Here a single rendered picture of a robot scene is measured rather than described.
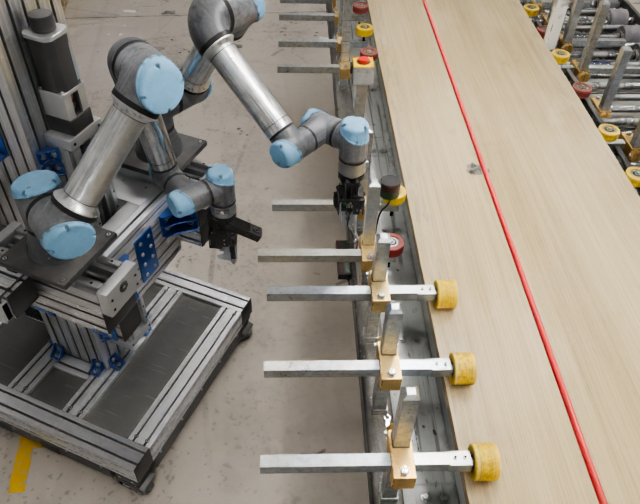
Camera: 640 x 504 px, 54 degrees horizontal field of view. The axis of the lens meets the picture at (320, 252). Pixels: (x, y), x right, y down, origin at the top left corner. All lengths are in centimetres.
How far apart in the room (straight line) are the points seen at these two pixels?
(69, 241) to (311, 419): 137
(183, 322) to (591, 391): 160
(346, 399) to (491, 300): 100
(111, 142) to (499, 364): 110
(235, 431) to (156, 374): 38
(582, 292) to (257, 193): 208
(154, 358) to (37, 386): 43
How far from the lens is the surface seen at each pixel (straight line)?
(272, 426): 260
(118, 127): 153
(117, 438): 240
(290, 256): 198
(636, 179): 250
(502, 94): 281
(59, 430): 250
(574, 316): 192
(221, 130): 410
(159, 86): 149
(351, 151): 165
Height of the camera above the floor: 225
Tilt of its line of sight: 44 degrees down
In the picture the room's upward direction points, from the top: 2 degrees clockwise
